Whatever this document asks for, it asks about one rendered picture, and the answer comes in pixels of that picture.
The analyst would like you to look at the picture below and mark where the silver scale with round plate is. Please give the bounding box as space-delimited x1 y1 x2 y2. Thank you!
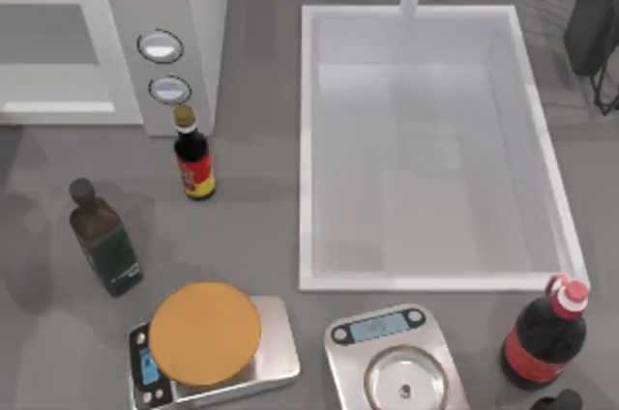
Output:
323 304 471 410

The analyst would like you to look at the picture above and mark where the large round microwave knob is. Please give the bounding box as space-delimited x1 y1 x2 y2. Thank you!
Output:
136 29 185 65

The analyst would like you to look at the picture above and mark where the dark jug with red cap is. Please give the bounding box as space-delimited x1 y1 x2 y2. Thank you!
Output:
499 274 591 392

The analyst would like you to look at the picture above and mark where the dark bottle red yellow label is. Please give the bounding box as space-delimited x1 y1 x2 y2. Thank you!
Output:
172 103 218 202

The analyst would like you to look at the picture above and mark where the small round microwave knob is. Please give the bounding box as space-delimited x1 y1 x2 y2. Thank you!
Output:
148 74 192 105

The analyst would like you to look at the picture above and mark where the pale microwave oven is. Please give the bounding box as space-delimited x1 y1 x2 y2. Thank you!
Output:
0 0 228 138

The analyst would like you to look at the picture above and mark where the dark green square bottle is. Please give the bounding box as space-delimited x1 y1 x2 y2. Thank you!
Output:
68 178 145 299

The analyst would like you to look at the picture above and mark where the silver rectangular kitchen scale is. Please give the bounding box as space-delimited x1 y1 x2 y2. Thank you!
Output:
128 294 302 410

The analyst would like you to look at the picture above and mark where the white sink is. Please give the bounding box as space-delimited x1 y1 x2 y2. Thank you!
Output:
297 4 591 293

